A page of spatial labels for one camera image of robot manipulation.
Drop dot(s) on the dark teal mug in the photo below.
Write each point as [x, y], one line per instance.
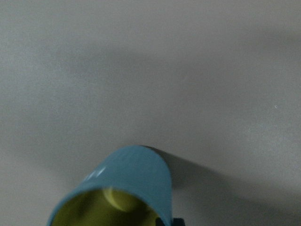
[131, 187]

